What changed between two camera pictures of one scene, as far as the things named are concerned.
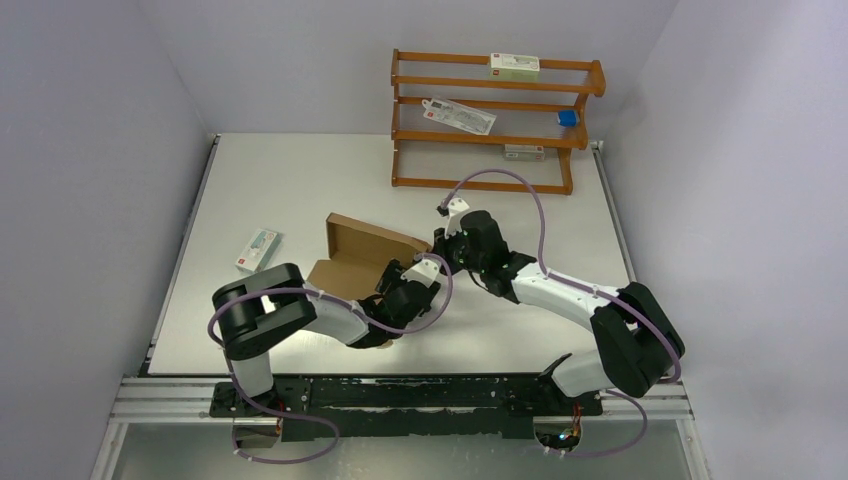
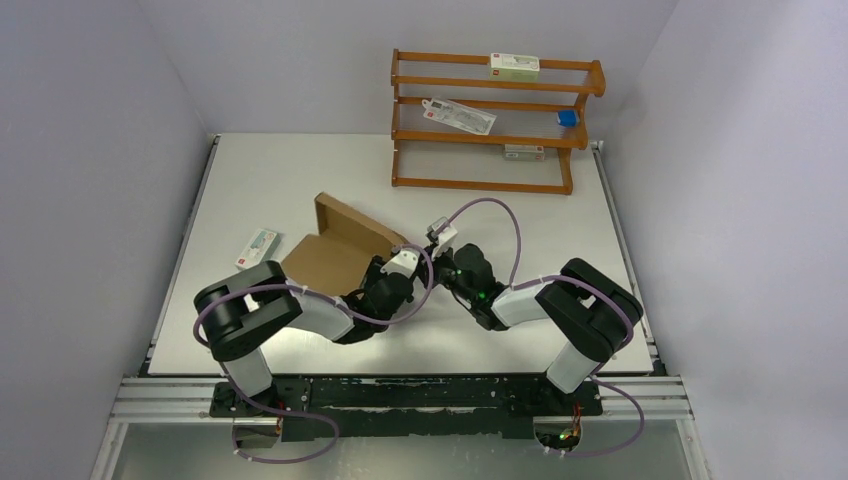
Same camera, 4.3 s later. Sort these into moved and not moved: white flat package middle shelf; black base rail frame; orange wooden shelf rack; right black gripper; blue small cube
Moved: right black gripper
Not moved: white flat package middle shelf; black base rail frame; blue small cube; orange wooden shelf rack
